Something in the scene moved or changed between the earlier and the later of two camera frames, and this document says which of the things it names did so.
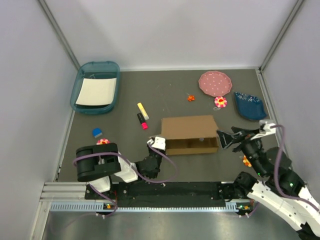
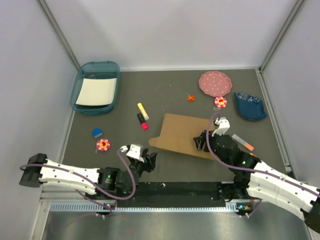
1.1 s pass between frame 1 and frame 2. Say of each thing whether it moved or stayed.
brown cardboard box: moved
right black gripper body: moved
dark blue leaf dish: stayed
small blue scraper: stayed
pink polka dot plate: stayed
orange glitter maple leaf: stayed
